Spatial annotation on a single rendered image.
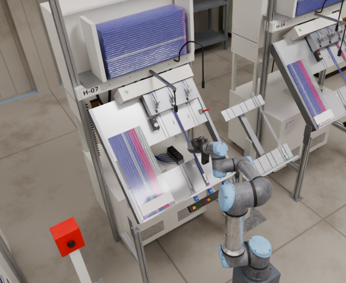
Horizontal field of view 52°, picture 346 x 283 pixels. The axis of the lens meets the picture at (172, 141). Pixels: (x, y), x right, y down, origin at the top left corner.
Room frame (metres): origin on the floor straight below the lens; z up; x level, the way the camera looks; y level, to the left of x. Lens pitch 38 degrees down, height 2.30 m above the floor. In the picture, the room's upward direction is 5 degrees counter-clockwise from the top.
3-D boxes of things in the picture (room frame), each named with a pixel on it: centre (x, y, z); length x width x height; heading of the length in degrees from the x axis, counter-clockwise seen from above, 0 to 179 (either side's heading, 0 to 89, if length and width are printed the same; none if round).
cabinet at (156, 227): (2.02, 0.23, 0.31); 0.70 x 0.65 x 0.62; 119
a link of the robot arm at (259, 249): (1.06, -0.39, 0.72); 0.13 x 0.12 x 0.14; 93
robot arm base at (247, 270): (1.06, -0.39, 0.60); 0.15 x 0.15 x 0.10
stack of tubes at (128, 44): (1.95, 0.12, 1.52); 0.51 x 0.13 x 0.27; 119
